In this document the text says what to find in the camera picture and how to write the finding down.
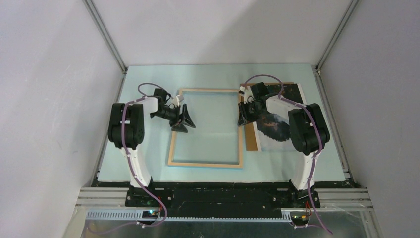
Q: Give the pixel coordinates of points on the brown fibreboard backing board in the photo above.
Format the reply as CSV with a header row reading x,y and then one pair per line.
x,y
251,140

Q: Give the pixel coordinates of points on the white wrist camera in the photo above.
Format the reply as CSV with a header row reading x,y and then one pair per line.
x,y
246,93
177,100

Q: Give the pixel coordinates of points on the right aluminium corner post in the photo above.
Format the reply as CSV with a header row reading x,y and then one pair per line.
x,y
336,34

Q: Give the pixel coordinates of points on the light wooden picture frame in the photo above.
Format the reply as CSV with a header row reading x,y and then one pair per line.
x,y
217,140

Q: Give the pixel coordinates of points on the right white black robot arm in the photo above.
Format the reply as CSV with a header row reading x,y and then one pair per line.
x,y
307,127

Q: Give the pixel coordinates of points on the aluminium corner post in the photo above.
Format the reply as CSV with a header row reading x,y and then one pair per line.
x,y
336,34
105,34

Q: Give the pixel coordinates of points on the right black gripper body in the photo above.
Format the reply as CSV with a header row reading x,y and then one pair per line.
x,y
252,114

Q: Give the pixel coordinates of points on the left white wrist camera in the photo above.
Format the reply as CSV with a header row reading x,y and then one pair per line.
x,y
177,100

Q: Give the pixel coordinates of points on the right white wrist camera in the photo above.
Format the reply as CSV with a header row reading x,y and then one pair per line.
x,y
246,93

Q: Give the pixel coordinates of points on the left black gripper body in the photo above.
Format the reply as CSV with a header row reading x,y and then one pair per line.
x,y
171,114

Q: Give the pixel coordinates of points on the light blue table mat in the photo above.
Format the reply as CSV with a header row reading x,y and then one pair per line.
x,y
257,166

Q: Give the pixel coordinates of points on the landscape photo print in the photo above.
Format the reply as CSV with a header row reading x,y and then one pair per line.
x,y
272,131

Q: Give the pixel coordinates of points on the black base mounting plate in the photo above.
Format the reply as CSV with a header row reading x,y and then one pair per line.
x,y
222,200

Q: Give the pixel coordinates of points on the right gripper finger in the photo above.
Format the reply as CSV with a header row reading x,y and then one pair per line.
x,y
243,107
242,120

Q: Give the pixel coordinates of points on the aluminium rail frame front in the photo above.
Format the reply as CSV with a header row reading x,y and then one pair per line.
x,y
109,203

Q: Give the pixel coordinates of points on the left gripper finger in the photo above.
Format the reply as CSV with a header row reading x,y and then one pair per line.
x,y
185,117
179,127

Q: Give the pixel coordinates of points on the left aluminium corner post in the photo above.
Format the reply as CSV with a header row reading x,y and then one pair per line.
x,y
105,34

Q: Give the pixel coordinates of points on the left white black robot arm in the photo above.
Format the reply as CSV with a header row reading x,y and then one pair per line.
x,y
126,129

